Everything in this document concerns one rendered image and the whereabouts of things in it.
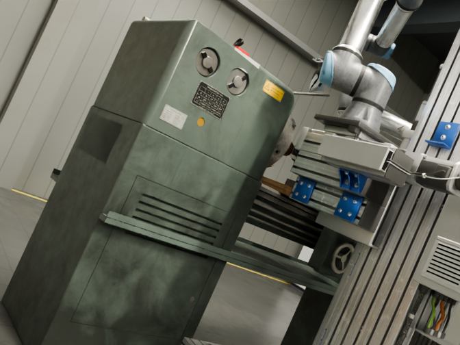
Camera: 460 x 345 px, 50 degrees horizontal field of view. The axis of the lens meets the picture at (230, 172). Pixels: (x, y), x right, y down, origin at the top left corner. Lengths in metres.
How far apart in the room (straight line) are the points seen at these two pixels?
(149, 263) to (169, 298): 0.18
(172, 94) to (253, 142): 0.41
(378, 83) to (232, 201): 0.70
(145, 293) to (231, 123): 0.70
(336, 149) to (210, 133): 0.49
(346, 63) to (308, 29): 4.18
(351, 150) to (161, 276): 0.84
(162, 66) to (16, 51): 3.03
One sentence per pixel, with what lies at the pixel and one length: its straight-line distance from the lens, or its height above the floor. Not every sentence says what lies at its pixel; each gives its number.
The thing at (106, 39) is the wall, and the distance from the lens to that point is 4.81.
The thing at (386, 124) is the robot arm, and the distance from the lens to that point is 2.28.
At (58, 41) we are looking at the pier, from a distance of 4.53.
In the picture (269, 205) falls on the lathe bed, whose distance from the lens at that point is 2.19.
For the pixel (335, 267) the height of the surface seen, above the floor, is 0.65.
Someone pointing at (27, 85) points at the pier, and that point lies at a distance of 4.49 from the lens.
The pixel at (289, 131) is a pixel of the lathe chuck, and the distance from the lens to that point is 2.18.
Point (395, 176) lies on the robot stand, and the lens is 1.47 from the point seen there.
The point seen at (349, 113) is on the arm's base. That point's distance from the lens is 1.76.
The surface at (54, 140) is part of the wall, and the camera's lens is 4.74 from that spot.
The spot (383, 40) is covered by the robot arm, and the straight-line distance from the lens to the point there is 2.25.
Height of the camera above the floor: 0.79
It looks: 2 degrees up
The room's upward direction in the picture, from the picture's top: 24 degrees clockwise
